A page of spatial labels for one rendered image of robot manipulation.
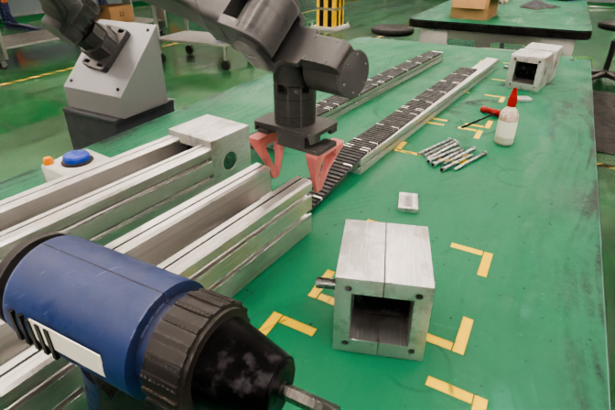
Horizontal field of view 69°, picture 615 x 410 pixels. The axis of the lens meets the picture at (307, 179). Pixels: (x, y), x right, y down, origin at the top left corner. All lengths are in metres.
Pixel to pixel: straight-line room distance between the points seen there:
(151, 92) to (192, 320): 1.01
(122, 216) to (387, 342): 0.38
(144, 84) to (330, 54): 0.73
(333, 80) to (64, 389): 0.39
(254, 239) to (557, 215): 0.47
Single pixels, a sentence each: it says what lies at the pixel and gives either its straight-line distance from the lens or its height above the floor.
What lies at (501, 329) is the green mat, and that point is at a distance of 0.54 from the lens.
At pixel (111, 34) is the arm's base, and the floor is 0.96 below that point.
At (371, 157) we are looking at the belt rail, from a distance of 0.83.
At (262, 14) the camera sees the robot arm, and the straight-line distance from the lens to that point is 0.53.
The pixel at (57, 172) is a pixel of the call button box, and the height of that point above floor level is 0.84.
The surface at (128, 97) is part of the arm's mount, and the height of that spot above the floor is 0.83.
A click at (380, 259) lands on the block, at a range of 0.44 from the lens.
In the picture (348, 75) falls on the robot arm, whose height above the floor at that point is 1.01.
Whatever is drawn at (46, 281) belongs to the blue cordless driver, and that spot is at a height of 0.99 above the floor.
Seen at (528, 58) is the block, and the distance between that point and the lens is 1.41.
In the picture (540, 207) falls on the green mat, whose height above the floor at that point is 0.78.
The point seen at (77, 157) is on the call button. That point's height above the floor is 0.85.
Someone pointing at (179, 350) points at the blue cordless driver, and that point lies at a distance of 0.21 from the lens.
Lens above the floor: 1.14
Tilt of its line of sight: 28 degrees down
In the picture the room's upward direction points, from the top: straight up
